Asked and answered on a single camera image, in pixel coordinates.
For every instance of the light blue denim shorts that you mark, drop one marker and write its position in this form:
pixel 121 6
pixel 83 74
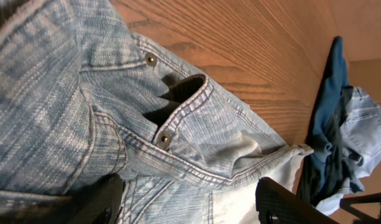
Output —
pixel 82 97

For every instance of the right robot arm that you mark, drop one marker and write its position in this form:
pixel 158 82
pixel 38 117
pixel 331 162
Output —
pixel 357 206

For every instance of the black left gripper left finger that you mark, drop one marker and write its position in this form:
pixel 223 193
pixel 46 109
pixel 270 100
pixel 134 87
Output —
pixel 98 203

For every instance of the dark navy garment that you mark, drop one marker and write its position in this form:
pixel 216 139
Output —
pixel 304 192

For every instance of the blue shirt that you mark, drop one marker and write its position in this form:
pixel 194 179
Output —
pixel 327 102

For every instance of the blue denim jeans pile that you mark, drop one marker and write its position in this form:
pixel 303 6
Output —
pixel 360 129

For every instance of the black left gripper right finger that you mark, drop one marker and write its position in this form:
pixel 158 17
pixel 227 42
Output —
pixel 277 205

